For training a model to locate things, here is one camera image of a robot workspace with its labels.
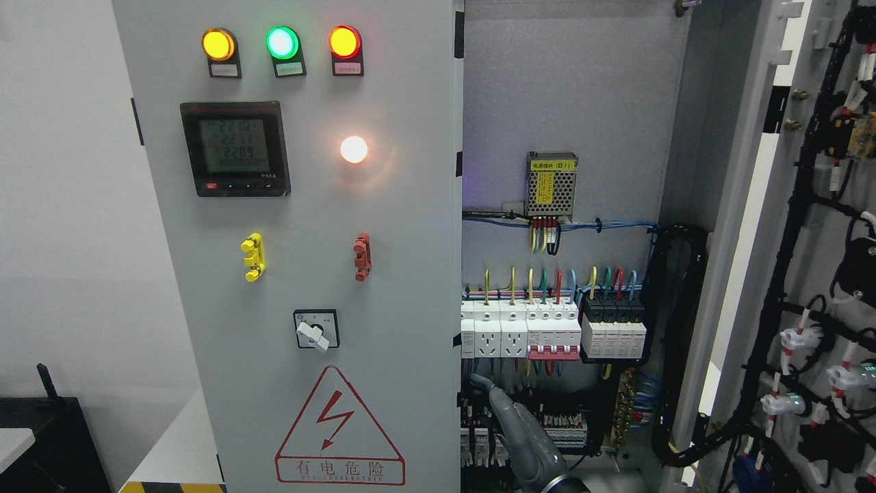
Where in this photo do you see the dark grey robot hand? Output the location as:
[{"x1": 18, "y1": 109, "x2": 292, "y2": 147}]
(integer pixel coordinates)
[{"x1": 470, "y1": 374, "x2": 569, "y2": 492}]

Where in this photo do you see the grey cabinet door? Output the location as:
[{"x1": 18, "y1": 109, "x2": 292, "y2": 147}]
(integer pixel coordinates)
[
  {"x1": 688, "y1": 0, "x2": 876, "y2": 493},
  {"x1": 112, "y1": 1, "x2": 462, "y2": 492}
]

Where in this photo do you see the white socket breaker row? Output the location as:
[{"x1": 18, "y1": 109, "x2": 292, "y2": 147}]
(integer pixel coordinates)
[{"x1": 461, "y1": 299, "x2": 582, "y2": 361}]

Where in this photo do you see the black surge protector block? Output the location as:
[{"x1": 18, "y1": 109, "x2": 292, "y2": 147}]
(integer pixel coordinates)
[{"x1": 580, "y1": 296, "x2": 647, "y2": 363}]

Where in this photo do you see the red electric hazard warning sign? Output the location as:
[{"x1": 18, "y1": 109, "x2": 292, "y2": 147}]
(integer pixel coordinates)
[{"x1": 275, "y1": 366, "x2": 406, "y2": 486}]

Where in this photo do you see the red test terminal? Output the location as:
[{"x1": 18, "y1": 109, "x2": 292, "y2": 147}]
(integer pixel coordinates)
[{"x1": 352, "y1": 231, "x2": 372, "y2": 283}]

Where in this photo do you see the metal mesh power supply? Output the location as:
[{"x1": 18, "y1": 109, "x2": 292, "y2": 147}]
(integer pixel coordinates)
[{"x1": 524, "y1": 152, "x2": 578, "y2": 216}]

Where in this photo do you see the yellow test terminal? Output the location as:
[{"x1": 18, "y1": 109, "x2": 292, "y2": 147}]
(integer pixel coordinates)
[{"x1": 240, "y1": 233, "x2": 266, "y2": 283}]

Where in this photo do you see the white glowing indicator lamp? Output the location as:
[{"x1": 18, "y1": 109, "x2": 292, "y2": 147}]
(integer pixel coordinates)
[{"x1": 339, "y1": 136, "x2": 369, "y2": 164}]

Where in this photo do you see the black digital power meter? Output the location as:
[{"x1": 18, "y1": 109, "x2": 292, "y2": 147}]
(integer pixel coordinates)
[{"x1": 179, "y1": 101, "x2": 291, "y2": 197}]

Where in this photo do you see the red indicator lamp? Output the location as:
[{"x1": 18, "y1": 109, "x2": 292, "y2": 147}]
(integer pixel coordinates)
[{"x1": 328, "y1": 25, "x2": 364, "y2": 76}]

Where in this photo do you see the black box with antenna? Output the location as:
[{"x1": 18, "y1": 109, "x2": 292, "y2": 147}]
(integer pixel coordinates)
[{"x1": 1, "y1": 363, "x2": 112, "y2": 492}]

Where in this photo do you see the green indicator lamp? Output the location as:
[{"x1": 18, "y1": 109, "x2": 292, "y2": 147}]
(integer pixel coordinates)
[{"x1": 265, "y1": 25, "x2": 307, "y2": 78}]

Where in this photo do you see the yellow indicator lamp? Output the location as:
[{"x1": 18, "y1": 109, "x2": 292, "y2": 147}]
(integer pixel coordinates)
[{"x1": 201, "y1": 27, "x2": 243, "y2": 79}]

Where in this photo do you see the black right cable loom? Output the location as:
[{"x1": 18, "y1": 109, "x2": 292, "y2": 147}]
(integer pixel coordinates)
[{"x1": 643, "y1": 223, "x2": 753, "y2": 470}]

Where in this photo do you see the white rotary selector switch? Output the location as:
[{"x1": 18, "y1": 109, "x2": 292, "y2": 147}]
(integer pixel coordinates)
[{"x1": 293, "y1": 309, "x2": 340, "y2": 353}]

